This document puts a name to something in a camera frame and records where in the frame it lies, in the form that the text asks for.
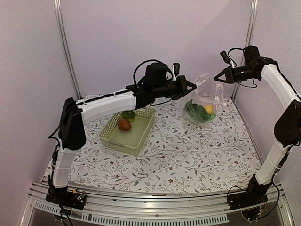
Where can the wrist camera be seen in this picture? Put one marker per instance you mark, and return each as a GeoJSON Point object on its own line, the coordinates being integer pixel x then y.
{"type": "Point", "coordinates": [227, 59]}
{"type": "Point", "coordinates": [175, 71]}

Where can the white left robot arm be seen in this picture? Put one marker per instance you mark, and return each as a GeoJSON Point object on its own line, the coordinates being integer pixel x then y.
{"type": "Point", "coordinates": [70, 132]}

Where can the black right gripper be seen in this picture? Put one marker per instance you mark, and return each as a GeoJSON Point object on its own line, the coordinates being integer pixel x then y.
{"type": "Point", "coordinates": [231, 76]}

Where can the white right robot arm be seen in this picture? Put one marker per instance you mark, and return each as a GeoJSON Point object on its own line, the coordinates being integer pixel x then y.
{"type": "Point", "coordinates": [279, 113]}

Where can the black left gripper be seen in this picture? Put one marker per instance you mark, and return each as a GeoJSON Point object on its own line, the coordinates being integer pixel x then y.
{"type": "Point", "coordinates": [183, 90]}

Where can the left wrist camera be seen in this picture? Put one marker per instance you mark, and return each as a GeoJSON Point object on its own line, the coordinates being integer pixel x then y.
{"type": "Point", "coordinates": [175, 71]}

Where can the brown potato toy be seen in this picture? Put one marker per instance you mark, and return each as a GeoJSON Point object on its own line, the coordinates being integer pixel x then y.
{"type": "Point", "coordinates": [124, 125]}

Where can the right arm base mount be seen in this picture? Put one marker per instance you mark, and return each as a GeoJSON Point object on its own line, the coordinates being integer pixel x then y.
{"type": "Point", "coordinates": [238, 198]}

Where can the yellow-green fruit toy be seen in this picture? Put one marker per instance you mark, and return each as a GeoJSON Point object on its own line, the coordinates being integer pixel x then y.
{"type": "Point", "coordinates": [128, 115]}

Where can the yellow lemon toy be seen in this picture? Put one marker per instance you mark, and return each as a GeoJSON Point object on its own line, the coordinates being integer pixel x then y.
{"type": "Point", "coordinates": [209, 109]}

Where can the clear zip top bag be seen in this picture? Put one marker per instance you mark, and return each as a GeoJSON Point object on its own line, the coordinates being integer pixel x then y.
{"type": "Point", "coordinates": [208, 92]}

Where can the floral patterned tablecloth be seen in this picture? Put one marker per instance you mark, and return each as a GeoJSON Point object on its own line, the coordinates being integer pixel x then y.
{"type": "Point", "coordinates": [148, 172]}

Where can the left aluminium frame post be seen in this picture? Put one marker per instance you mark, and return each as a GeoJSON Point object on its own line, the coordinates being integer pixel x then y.
{"type": "Point", "coordinates": [65, 46]}

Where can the aluminium front rail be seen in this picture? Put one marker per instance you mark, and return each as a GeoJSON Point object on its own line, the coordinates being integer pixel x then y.
{"type": "Point", "coordinates": [105, 207]}

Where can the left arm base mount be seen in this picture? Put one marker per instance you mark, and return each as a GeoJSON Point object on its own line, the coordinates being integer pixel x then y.
{"type": "Point", "coordinates": [61, 196]}

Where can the green bok choy toy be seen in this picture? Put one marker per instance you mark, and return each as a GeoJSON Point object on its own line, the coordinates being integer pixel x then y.
{"type": "Point", "coordinates": [197, 113]}

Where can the beige perforated plastic basket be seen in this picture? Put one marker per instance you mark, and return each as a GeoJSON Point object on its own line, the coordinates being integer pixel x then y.
{"type": "Point", "coordinates": [131, 141]}

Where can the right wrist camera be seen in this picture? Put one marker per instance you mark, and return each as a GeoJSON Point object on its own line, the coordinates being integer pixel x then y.
{"type": "Point", "coordinates": [227, 59]}

